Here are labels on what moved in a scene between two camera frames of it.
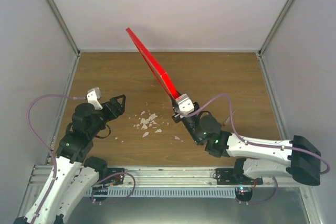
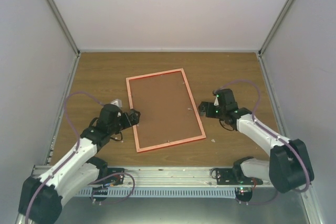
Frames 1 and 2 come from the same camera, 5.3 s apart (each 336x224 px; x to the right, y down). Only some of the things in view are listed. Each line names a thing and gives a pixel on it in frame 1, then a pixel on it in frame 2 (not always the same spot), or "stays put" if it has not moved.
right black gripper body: (197, 139) -> (215, 114)
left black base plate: (114, 179) stays put
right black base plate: (235, 176) stays put
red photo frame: (162, 76) -> (168, 116)
